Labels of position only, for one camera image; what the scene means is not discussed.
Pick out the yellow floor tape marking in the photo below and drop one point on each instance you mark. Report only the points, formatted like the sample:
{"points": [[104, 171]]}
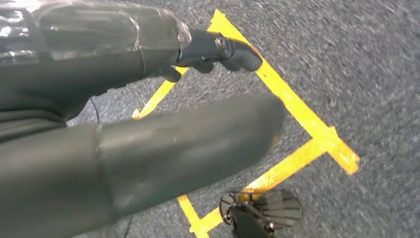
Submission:
{"points": [[302, 111]]}

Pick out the black robot foot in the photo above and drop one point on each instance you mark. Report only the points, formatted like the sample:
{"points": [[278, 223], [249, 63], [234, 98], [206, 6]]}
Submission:
{"points": [[259, 213]]}

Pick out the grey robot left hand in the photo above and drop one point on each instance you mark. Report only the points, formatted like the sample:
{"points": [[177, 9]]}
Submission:
{"points": [[98, 157]]}

